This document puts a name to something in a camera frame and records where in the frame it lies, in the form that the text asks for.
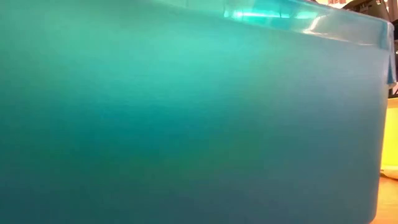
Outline blue plastic tray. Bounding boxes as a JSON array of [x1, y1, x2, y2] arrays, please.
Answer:
[[0, 0, 397, 224]]

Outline yellow plastic tray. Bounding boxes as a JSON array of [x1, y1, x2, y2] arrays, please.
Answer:
[[381, 98, 398, 175]]

